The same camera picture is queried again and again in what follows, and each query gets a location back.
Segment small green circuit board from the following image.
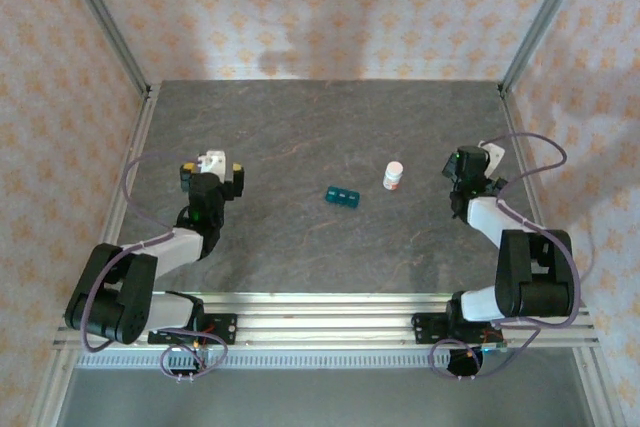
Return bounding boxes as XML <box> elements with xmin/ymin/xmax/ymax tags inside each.
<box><xmin>477</xmin><ymin>340</ymin><xmax>510</xmax><ymax>357</ymax></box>

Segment aluminium frame post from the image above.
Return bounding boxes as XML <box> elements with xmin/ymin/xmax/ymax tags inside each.
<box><xmin>52</xmin><ymin>0</ymin><xmax>154</xmax><ymax>98</ymax></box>
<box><xmin>499</xmin><ymin>0</ymin><xmax>596</xmax><ymax>98</ymax></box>

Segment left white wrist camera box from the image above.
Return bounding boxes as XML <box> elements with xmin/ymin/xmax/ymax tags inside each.
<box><xmin>195</xmin><ymin>147</ymin><xmax>229</xmax><ymax>183</ymax></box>

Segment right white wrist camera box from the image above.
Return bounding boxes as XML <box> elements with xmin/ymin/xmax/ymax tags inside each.
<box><xmin>477</xmin><ymin>139</ymin><xmax>506</xmax><ymax>179</ymax></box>

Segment aluminium mounting rails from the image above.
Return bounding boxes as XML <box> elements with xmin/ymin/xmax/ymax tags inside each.
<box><xmin>52</xmin><ymin>291</ymin><xmax>601</xmax><ymax>351</ymax></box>

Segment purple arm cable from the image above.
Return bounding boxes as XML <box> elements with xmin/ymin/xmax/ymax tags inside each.
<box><xmin>79</xmin><ymin>150</ymin><xmax>229</xmax><ymax>382</ymax></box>
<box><xmin>429</xmin><ymin>132</ymin><xmax>584</xmax><ymax>382</ymax></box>

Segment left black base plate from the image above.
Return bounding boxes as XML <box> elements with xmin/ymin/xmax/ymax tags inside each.
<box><xmin>147</xmin><ymin>313</ymin><xmax>238</xmax><ymax>347</ymax></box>

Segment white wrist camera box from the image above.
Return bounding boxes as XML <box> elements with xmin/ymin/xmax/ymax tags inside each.
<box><xmin>195</xmin><ymin>147</ymin><xmax>229</xmax><ymax>183</ymax></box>
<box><xmin>477</xmin><ymin>139</ymin><xmax>506</xmax><ymax>179</ymax></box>

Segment grey slotted cable duct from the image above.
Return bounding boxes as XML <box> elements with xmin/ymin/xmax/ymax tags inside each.
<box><xmin>74</xmin><ymin>350</ymin><xmax>509</xmax><ymax>369</ymax></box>

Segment teal pill organizer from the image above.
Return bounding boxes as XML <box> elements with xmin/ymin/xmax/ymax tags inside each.
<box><xmin>324</xmin><ymin>185</ymin><xmax>362</xmax><ymax>210</ymax></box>

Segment white pill bottle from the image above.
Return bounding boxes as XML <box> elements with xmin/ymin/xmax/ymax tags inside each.
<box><xmin>383</xmin><ymin>160</ymin><xmax>404</xmax><ymax>192</ymax></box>

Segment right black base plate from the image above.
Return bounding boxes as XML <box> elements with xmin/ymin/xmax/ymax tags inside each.
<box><xmin>412</xmin><ymin>311</ymin><xmax>503</xmax><ymax>346</ymax></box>

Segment aluminium side rail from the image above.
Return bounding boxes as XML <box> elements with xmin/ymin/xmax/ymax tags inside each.
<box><xmin>79</xmin><ymin>84</ymin><xmax>162</xmax><ymax>308</ymax></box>
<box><xmin>498</xmin><ymin>86</ymin><xmax>571</xmax><ymax>308</ymax></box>

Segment grey metal sheet panel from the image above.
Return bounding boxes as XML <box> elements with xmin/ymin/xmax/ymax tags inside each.
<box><xmin>54</xmin><ymin>366</ymin><xmax>599</xmax><ymax>427</ymax></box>

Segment orange patterned cloth backdrop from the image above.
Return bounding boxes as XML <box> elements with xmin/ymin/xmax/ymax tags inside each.
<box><xmin>0</xmin><ymin>0</ymin><xmax>640</xmax><ymax>427</ymax></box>

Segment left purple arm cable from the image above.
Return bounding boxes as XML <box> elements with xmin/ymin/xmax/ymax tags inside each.
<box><xmin>79</xmin><ymin>150</ymin><xmax>229</xmax><ymax>382</ymax></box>

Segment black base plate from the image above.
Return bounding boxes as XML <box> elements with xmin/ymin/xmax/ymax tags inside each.
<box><xmin>412</xmin><ymin>311</ymin><xmax>503</xmax><ymax>346</ymax></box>
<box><xmin>147</xmin><ymin>313</ymin><xmax>238</xmax><ymax>347</ymax></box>

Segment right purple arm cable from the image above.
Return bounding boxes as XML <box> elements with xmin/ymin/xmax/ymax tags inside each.
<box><xmin>429</xmin><ymin>132</ymin><xmax>584</xmax><ymax>382</ymax></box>

